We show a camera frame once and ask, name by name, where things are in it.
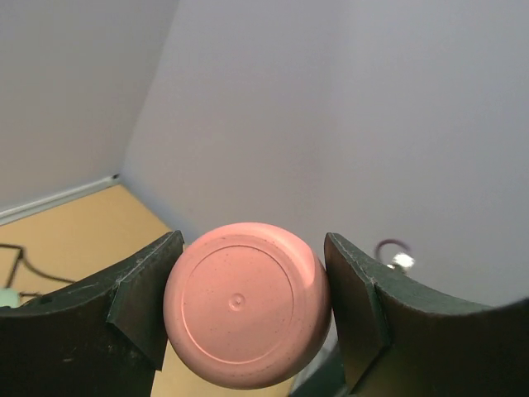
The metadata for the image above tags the aluminium table frame rail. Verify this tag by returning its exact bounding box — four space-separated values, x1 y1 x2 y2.
1 174 120 226

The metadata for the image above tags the red plastic cup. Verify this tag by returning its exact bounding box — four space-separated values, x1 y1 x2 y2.
163 222 331 390

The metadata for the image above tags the black wire dish rack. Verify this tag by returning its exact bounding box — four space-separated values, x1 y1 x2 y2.
0 243 78 301

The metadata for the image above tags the green plastic cup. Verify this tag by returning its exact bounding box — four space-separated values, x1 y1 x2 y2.
0 288 21 308

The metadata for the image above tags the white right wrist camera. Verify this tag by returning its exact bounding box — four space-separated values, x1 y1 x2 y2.
388 252 415 274

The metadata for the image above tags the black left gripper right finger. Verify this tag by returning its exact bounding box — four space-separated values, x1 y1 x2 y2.
324 233 528 396

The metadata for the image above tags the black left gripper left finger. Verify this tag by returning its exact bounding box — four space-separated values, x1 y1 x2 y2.
1 231 183 396

